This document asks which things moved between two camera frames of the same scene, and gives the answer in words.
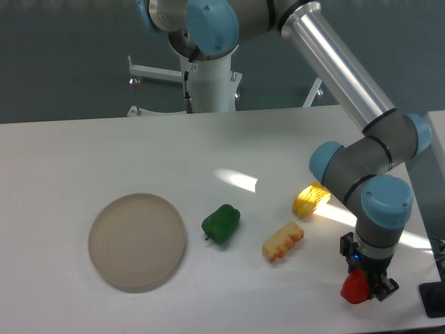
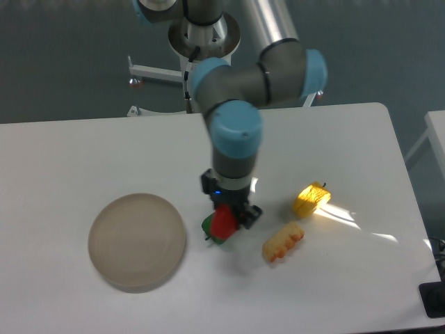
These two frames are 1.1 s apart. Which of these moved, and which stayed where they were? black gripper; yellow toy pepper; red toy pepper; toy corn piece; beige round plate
Moved: red toy pepper; black gripper
Stayed: toy corn piece; beige round plate; yellow toy pepper
